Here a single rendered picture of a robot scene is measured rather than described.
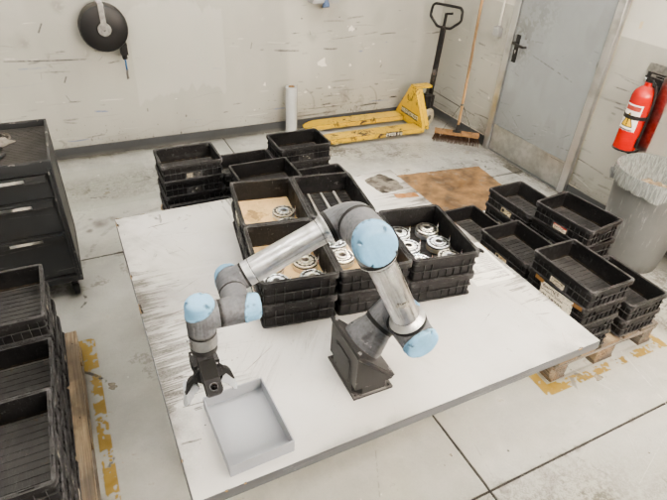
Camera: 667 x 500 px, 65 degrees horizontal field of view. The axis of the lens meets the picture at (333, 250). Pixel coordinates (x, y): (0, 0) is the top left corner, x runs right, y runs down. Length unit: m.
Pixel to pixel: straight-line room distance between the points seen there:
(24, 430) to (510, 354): 1.77
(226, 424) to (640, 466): 1.95
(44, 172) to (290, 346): 1.68
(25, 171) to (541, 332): 2.54
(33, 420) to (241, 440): 0.84
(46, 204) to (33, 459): 1.47
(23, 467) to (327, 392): 1.02
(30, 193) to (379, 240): 2.19
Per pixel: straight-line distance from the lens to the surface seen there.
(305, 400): 1.81
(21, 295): 2.81
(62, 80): 5.04
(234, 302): 1.36
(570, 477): 2.75
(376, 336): 1.74
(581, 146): 4.87
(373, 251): 1.34
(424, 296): 2.20
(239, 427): 1.75
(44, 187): 3.12
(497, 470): 2.64
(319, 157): 3.85
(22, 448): 2.17
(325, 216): 1.46
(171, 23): 5.02
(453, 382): 1.94
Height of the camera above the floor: 2.11
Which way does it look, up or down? 35 degrees down
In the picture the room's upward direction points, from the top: 4 degrees clockwise
